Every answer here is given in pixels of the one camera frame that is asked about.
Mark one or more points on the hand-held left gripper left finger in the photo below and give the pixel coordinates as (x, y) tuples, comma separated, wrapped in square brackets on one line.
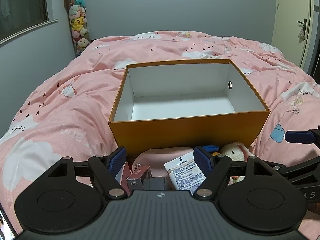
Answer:
[(117, 161)]

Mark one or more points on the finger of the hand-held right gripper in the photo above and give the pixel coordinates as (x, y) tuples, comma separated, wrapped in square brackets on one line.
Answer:
[(300, 168), (298, 137)]

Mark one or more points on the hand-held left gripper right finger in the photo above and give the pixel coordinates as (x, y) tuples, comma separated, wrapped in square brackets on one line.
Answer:
[(202, 161)]

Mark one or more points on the tiger plush with blue hat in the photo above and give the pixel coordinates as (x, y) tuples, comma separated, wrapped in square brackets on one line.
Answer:
[(211, 148)]

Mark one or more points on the dark red speckled box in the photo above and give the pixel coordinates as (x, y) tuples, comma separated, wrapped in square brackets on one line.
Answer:
[(136, 177)]

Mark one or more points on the orange cardboard box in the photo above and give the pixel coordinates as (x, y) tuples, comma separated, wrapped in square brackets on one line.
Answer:
[(187, 132)]

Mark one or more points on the white plush toy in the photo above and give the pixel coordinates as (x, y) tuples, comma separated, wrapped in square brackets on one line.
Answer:
[(235, 150)]

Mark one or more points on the white printed sachet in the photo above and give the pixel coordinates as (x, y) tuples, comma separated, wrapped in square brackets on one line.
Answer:
[(182, 175)]

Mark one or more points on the pale pink pouch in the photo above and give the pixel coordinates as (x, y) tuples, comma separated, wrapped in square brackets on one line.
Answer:
[(160, 158)]

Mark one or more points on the small grey box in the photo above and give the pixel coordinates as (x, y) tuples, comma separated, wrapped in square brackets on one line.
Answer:
[(157, 183)]

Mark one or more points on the pink cloud print blanket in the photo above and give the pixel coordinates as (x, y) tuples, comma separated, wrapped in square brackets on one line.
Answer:
[(62, 110)]

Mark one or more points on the small hanging pouch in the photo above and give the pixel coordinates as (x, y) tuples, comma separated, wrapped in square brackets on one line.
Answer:
[(301, 33)]

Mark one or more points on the cream door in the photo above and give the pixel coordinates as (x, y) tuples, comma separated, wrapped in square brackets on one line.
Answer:
[(290, 10)]

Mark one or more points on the clear tube of plush toys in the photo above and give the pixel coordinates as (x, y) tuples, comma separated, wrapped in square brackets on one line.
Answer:
[(78, 27)]

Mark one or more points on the dark framed window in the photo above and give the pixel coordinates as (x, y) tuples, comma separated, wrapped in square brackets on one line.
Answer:
[(22, 2)]

